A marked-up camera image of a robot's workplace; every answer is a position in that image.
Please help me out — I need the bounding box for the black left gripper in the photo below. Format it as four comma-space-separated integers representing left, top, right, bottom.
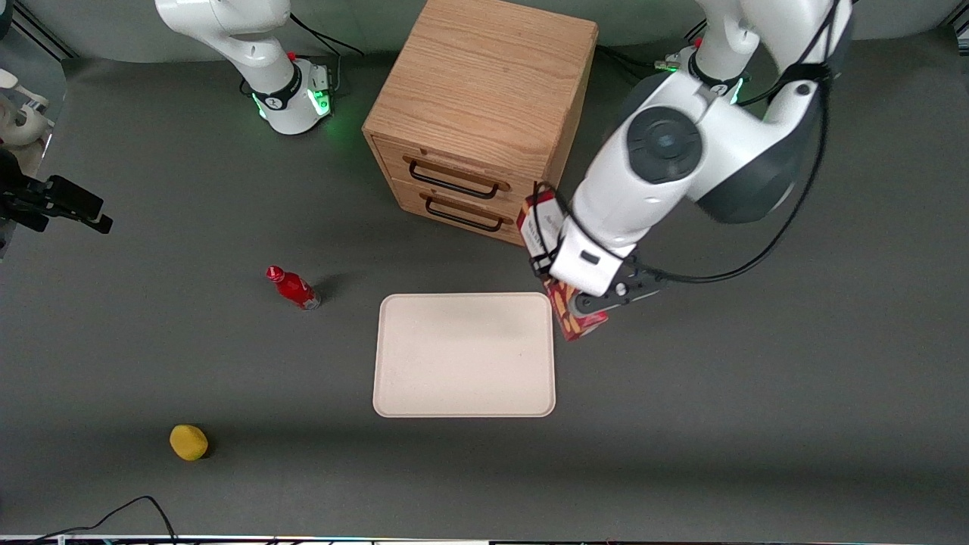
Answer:
530, 251, 668, 304

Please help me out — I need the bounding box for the red cookie box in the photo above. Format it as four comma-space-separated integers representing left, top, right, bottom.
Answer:
516, 191, 609, 342

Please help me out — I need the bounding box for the cream rectangular tray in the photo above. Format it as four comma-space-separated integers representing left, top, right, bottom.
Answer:
372, 292, 557, 419

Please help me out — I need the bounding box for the wooden drawer front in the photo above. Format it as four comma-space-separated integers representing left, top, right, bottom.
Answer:
394, 182, 533, 247
375, 139, 538, 216

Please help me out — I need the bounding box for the wooden drawer cabinet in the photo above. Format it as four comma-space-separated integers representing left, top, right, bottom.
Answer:
362, 0, 599, 248

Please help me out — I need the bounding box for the red soda bottle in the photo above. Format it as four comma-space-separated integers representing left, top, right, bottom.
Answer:
265, 265, 322, 312

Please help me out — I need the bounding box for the yellow lemon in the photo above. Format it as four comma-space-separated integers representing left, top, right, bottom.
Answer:
169, 424, 210, 462

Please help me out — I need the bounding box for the white plastic fixture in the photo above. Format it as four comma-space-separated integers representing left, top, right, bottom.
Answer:
0, 68, 50, 148

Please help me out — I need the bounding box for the black drawer handle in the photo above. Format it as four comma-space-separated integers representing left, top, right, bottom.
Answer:
420, 193, 514, 233
403, 155, 510, 200

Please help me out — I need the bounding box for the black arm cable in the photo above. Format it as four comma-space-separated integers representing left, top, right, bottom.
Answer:
530, 0, 845, 287

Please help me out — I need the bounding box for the black base cable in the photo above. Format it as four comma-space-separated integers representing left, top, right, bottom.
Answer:
290, 14, 366, 92
597, 44, 682, 86

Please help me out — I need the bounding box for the black floor cable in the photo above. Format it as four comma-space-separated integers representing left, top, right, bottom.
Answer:
30, 496, 179, 542

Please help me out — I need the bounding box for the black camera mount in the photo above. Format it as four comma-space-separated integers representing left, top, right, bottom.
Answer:
0, 148, 114, 235

